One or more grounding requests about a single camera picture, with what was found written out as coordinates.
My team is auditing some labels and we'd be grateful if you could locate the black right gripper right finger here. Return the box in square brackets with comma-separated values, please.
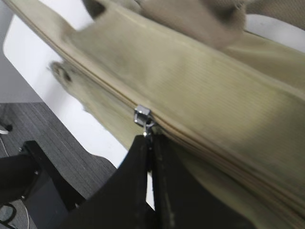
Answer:
[152, 135, 255, 229]

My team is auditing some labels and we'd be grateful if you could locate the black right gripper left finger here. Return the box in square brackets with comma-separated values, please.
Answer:
[59, 135, 155, 229]

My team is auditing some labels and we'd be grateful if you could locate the silver metal zipper pull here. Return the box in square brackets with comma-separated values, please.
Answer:
[133, 105, 155, 150]

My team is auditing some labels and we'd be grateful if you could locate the khaki yellow canvas bag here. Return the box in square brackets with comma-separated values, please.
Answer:
[6, 0, 305, 229]

